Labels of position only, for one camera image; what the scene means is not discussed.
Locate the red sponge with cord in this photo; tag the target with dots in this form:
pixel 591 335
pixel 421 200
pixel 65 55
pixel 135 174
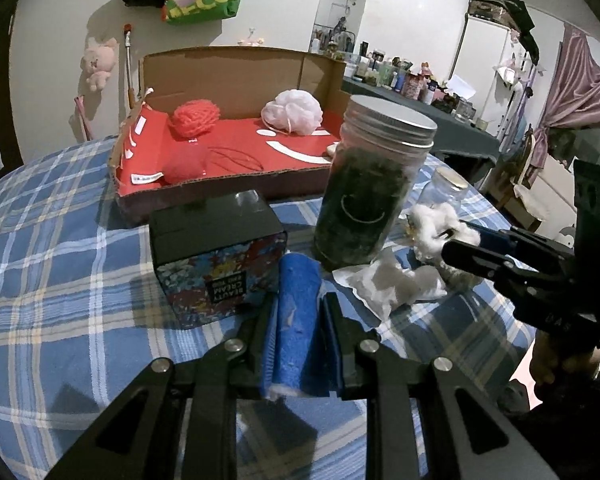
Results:
pixel 191 161

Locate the pink bunny plush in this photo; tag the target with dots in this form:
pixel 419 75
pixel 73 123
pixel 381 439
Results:
pixel 98 64

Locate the beige powder puff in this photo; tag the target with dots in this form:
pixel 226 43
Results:
pixel 331 150

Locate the black floral gift box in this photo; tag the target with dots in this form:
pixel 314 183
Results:
pixel 216 257

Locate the pink curtain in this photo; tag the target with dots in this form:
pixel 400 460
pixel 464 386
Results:
pixel 574 97

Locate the white packet pouch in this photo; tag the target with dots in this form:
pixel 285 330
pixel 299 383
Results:
pixel 384 285

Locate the white wardrobe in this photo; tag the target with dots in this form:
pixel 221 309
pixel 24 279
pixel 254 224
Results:
pixel 493 62

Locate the wall mirror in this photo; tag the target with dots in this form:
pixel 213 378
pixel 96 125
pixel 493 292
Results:
pixel 337 22

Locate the blue cloth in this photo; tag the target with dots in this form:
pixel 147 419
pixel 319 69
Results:
pixel 299 365

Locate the pink sticks bundle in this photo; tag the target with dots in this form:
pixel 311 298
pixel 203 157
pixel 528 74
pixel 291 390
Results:
pixel 84 122

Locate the red mesh foam ball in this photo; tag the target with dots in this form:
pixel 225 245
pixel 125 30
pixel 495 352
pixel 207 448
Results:
pixel 194 118

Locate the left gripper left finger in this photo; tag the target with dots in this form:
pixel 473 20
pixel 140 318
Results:
pixel 241 365

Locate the person's right hand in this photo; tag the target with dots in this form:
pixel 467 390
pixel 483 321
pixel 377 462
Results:
pixel 556 362

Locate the white bath loofah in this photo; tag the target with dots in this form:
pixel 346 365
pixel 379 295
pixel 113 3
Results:
pixel 293 111

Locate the tall jar dark contents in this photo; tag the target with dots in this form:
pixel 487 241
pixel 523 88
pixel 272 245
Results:
pixel 381 150

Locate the blue plaid tablecloth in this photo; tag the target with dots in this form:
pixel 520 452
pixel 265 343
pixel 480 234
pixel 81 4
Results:
pixel 81 314

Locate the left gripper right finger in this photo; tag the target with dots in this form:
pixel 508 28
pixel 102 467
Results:
pixel 345 342

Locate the cardboard box red lining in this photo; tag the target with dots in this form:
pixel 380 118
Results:
pixel 240 81

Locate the white fluffy scrunchie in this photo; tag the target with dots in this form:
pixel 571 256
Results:
pixel 429 229

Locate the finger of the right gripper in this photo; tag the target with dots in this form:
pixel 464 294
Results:
pixel 512 242
pixel 494 263

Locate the red-tipped broom stick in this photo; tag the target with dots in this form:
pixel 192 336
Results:
pixel 127 32

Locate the pink bear plush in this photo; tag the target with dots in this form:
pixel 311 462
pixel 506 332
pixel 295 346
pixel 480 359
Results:
pixel 252 40

